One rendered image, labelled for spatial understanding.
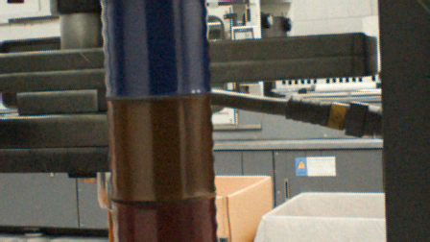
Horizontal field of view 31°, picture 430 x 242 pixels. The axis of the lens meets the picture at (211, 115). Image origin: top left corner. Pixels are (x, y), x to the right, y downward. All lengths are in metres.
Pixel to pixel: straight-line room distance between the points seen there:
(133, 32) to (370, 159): 4.80
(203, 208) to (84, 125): 0.23
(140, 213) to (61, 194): 5.62
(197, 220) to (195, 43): 0.06
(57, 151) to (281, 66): 0.15
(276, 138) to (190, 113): 4.91
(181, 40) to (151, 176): 0.05
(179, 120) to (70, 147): 0.24
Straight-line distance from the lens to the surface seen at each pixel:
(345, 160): 5.08
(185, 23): 0.26
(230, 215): 2.86
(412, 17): 0.45
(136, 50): 0.26
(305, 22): 7.14
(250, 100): 0.61
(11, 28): 6.07
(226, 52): 0.49
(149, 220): 0.27
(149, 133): 0.26
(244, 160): 5.25
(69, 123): 0.49
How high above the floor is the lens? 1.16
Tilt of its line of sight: 3 degrees down
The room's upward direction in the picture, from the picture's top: 3 degrees counter-clockwise
